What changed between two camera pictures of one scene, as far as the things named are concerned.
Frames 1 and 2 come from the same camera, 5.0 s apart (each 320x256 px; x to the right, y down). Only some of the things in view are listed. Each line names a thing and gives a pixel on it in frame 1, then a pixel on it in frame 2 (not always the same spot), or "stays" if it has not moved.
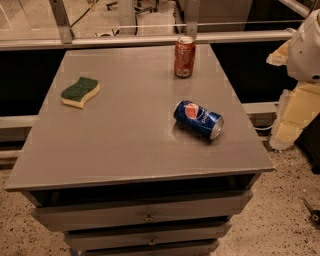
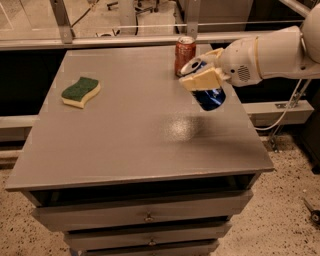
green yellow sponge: x=77 y=94 stays
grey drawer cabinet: x=128 y=159 stays
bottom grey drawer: x=186 y=250 stays
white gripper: x=306 y=53 → x=239 y=61
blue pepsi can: x=199 y=120 → x=209 y=99
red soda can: x=184 y=56 stays
